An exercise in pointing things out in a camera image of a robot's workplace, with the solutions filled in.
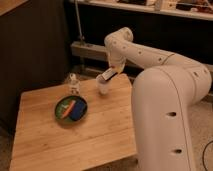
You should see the blue sponge block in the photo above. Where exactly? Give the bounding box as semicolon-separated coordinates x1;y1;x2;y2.
69;101;87;121

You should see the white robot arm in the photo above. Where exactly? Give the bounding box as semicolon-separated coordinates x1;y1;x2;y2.
104;27;212;171

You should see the small clear bottle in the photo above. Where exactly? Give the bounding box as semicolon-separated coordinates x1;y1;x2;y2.
69;73;80;95

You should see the wooden table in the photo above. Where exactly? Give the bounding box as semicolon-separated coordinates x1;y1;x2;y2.
10;74;136;171

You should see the cluttered wall shelf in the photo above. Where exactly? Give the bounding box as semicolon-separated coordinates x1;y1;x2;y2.
69;0;213;21

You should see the orange carrot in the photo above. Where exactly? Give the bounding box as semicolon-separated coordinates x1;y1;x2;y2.
62;100;76;118

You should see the green round plate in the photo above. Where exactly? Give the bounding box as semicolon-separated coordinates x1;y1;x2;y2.
55;95;88;122

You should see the grey metal rail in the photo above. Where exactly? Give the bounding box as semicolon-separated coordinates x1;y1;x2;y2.
70;40;213;83

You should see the black and white eraser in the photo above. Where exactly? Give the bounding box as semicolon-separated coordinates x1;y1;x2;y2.
101;68;117;81

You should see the white ceramic cup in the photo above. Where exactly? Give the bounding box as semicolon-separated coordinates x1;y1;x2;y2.
96;74;110;95

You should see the metal pole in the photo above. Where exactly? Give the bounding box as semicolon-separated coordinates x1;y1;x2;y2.
74;0;85;45

